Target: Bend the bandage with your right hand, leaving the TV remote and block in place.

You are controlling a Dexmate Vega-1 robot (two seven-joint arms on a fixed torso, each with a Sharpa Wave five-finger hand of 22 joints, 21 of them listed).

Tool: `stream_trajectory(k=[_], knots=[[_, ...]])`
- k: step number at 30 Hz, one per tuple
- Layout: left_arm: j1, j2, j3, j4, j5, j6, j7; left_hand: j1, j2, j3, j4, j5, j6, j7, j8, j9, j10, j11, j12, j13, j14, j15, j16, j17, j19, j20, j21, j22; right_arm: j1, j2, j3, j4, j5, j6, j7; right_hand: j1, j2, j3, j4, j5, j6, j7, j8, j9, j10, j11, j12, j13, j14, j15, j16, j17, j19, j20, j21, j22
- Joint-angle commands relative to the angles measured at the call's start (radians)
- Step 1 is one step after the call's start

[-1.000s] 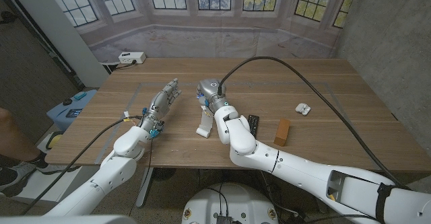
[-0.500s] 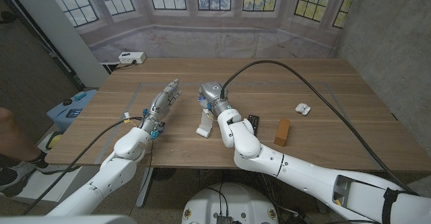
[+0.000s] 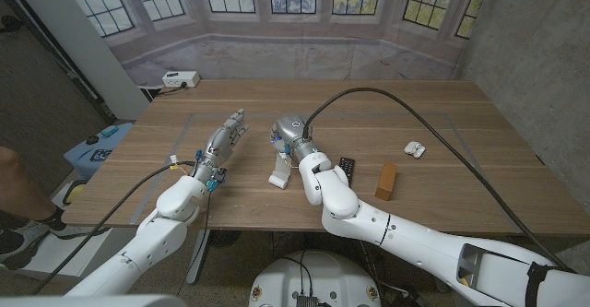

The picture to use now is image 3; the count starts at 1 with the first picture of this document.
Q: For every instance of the blue storage box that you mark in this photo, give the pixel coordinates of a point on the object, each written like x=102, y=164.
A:
x=83, y=157

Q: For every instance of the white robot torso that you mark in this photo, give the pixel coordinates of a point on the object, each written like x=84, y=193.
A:
x=318, y=279

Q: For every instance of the printed window backdrop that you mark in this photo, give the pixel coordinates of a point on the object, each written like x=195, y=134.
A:
x=295, y=58

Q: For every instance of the orange wooden block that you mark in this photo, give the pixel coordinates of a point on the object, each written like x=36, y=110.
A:
x=386, y=181

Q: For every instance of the white earbuds case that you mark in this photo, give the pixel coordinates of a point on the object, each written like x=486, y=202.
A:
x=415, y=149

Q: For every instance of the person's bare leg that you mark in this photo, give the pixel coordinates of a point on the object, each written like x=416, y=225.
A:
x=18, y=182

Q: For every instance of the black white marker tag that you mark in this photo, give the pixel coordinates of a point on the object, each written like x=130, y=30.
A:
x=101, y=155

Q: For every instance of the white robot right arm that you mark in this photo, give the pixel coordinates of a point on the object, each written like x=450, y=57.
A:
x=415, y=242

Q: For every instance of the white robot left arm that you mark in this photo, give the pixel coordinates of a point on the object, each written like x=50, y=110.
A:
x=152, y=247

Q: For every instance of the black round floor base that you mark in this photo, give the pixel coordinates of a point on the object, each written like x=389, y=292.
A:
x=224, y=239

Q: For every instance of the yellow black floor tool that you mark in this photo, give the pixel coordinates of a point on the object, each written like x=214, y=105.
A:
x=74, y=192

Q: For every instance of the black TV remote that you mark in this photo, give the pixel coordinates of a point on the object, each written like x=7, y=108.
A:
x=348, y=165

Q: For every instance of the white bandage roll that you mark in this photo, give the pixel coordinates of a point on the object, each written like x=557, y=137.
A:
x=280, y=180

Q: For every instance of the grey table leg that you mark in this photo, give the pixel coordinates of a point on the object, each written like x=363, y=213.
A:
x=198, y=261

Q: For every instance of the small black round knob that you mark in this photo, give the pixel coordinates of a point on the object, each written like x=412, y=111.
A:
x=92, y=139

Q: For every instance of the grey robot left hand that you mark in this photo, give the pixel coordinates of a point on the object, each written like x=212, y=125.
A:
x=221, y=141

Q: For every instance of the white floor mat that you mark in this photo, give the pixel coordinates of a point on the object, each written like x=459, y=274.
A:
x=46, y=254

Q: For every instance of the small blue gadget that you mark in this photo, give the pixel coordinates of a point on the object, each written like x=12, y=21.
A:
x=109, y=131

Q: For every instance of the grey black sneaker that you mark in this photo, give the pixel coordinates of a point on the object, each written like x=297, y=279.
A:
x=18, y=247

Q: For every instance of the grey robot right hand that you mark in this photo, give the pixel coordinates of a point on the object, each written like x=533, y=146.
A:
x=292, y=132

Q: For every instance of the white power strip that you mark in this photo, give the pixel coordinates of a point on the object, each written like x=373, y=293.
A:
x=180, y=79

